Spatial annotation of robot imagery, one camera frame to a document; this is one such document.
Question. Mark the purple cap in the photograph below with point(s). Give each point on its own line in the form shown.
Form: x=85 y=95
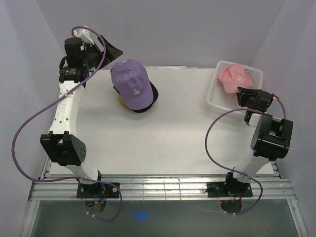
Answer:
x=131 y=79

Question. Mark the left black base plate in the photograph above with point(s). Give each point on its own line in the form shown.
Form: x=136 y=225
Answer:
x=97 y=190

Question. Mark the wooden hat stand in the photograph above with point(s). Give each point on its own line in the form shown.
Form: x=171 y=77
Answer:
x=122 y=103

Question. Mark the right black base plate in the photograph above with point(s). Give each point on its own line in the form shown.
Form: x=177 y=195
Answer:
x=222 y=189

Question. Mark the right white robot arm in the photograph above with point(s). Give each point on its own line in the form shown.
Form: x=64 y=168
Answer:
x=270 y=141

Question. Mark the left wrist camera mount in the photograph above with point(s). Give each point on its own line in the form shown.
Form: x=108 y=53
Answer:
x=84 y=35

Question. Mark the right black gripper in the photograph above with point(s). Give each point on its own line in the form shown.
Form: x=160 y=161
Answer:
x=250 y=92

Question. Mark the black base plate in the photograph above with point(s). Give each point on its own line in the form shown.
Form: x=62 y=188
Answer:
x=222 y=189
x=97 y=190

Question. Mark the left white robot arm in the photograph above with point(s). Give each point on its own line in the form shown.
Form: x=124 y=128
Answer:
x=61 y=143

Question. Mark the aluminium rail frame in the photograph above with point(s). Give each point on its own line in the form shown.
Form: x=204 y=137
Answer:
x=162 y=188

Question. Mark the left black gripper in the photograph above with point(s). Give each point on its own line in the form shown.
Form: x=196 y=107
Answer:
x=111 y=53

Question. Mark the pink cap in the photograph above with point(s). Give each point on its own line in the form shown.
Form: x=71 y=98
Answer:
x=234 y=76

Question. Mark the black cap gold logo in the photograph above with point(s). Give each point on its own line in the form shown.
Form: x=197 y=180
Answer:
x=155 y=97

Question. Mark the white plastic basket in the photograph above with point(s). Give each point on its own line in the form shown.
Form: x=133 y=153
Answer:
x=218 y=99

